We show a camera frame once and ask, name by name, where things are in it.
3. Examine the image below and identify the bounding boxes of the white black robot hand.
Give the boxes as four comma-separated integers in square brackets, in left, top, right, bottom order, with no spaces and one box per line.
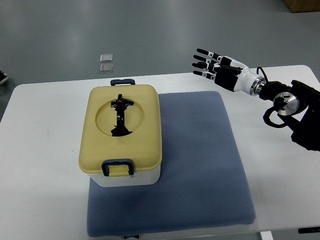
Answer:
[192,48,267,96]

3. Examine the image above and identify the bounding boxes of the yellow box lid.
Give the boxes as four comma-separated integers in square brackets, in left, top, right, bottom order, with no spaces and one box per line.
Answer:
[78,84,162,177]

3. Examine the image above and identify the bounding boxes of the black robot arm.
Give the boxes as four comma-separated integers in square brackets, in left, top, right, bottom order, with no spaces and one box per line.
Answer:
[255,66,320,151]

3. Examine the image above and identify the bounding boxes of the brown cardboard box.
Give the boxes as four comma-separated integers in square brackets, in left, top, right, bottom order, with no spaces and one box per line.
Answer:
[283,0,320,13]

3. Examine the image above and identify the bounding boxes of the white storage box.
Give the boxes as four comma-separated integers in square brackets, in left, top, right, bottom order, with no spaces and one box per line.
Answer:
[88,165,161,187]

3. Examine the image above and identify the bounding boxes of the blue padded mat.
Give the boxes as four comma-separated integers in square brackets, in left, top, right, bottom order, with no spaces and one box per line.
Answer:
[87,91,256,237]

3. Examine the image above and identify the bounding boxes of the upper metal floor plate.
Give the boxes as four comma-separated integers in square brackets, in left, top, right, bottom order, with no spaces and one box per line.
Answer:
[99,53,113,63]

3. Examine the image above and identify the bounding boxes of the black white sneaker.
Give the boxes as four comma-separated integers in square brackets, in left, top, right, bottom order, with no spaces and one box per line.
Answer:
[0,71,9,85]

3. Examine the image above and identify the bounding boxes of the black table bracket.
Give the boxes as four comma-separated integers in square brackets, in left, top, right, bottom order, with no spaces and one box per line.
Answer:
[298,226,320,234]

